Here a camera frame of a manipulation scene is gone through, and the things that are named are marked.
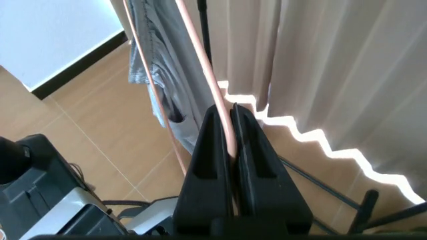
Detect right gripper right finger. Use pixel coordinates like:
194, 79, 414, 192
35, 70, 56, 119
234, 103, 314, 234

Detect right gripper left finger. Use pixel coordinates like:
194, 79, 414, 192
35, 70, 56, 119
172, 103, 234, 234

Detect pink clothes hanger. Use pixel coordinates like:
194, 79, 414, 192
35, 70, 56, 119
121, 0, 239, 177

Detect pale grey shorts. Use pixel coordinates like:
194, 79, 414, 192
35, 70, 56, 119
127, 0, 216, 156

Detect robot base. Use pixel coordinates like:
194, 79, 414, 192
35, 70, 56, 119
0, 133, 179, 240

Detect black clothes rack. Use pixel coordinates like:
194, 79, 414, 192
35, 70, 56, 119
196, 0, 427, 235

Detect beige curtain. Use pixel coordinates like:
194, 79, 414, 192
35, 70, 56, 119
109, 0, 427, 205

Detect black cable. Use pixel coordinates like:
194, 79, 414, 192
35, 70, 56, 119
101, 199, 151, 207

